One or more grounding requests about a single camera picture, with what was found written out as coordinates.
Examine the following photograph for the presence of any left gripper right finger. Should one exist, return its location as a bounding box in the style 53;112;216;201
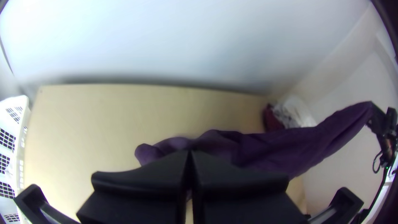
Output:
191;150;308;224

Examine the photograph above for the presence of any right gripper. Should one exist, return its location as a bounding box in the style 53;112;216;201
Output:
366;102;398;138

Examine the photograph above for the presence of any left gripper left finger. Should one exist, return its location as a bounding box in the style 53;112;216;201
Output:
76;150;191;224

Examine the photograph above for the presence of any black t-shirt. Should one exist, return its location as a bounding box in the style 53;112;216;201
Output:
134;100;374;180

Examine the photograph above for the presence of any maroon garment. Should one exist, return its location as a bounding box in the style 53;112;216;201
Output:
262;103;285;133

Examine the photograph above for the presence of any white garment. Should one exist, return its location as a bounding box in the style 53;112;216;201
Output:
273;95;318;129

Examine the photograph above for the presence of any white laundry basket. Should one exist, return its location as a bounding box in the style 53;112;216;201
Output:
0;95;32;224

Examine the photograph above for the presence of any black cable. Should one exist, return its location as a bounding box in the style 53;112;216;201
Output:
372;150;387;175

